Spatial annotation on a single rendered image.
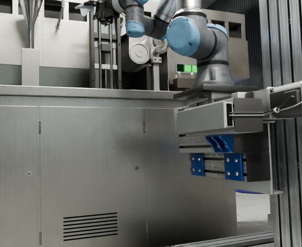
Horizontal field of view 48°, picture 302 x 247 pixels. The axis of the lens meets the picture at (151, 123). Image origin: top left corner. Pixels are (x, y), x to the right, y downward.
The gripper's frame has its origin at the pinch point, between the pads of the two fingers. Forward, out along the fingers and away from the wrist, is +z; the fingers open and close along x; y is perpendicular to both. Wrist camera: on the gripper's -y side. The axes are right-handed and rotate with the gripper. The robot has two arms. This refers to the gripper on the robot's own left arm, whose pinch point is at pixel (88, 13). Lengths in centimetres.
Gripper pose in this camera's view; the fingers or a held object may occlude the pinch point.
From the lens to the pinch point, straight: 164.6
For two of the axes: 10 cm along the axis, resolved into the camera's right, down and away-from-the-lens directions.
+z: -7.4, 0.7, 6.7
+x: 6.7, 1.7, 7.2
